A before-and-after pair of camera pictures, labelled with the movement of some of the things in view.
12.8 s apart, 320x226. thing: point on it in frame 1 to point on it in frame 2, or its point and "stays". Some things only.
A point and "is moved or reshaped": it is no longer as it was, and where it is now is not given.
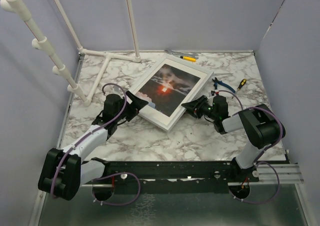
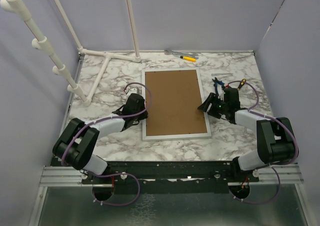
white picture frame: (170, 83) is moved or reshaped
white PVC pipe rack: (13, 3) stays
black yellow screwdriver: (242, 83) stays
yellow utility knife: (188, 58) stays
